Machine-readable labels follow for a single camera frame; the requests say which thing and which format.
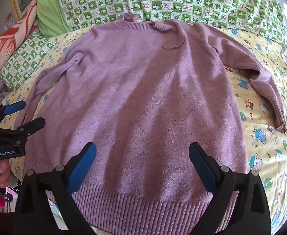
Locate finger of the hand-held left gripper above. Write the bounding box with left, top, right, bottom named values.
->
left=0, top=117, right=46, bottom=140
left=0, top=100, right=26, bottom=121

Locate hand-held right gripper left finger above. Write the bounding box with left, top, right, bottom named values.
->
left=13, top=142, right=100, bottom=235

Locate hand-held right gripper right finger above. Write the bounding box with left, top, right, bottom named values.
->
left=188, top=142, right=273, bottom=235

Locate purple knitted sweater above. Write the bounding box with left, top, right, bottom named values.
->
left=14, top=13, right=287, bottom=233

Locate green checked pillow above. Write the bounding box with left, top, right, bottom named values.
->
left=0, top=33, right=59, bottom=89

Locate pink floral pillow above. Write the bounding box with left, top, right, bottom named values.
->
left=0, top=2, right=40, bottom=84

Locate yellow cartoon print bedsheet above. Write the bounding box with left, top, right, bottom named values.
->
left=0, top=26, right=287, bottom=235

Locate plain green pillow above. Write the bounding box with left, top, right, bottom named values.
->
left=37, top=0, right=73, bottom=39

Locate green checked printed quilt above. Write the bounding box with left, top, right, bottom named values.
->
left=57, top=0, right=287, bottom=52

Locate framed wall picture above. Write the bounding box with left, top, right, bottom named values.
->
left=9, top=0, right=24, bottom=21

